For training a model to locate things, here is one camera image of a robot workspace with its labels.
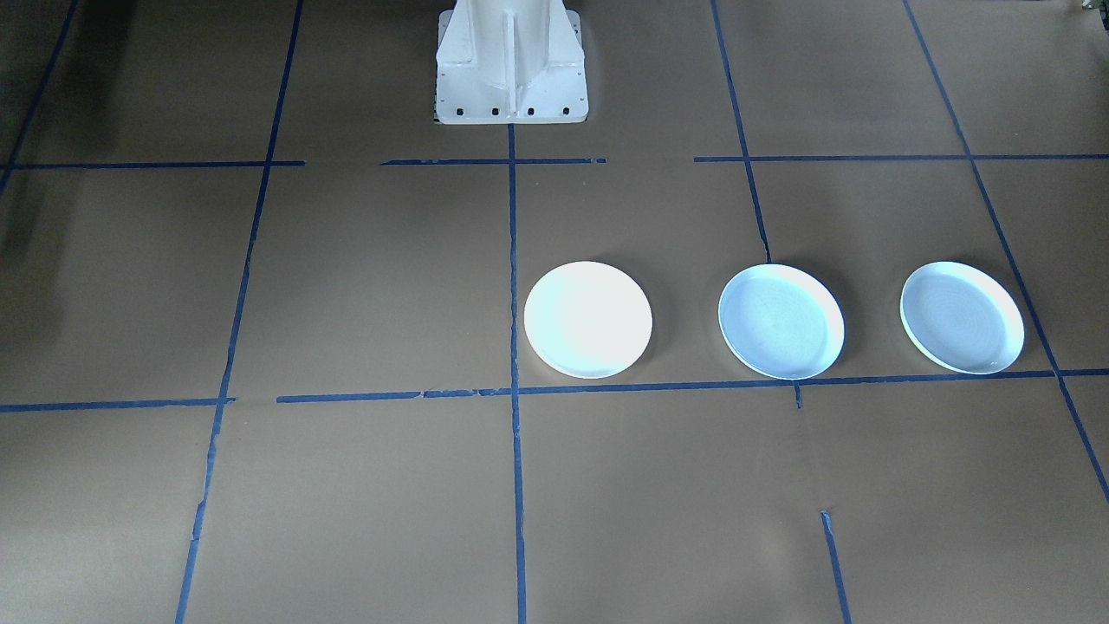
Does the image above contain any white round plate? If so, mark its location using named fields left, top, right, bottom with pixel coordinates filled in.
left=523, top=261, right=654, bottom=380

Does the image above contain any light blue round plate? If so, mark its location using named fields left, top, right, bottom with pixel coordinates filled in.
left=899, top=261, right=1026, bottom=376
left=717, top=263, right=846, bottom=381

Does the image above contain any white metal pedestal base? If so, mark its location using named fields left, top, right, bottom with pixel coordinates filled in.
left=434, top=0, right=591, bottom=126

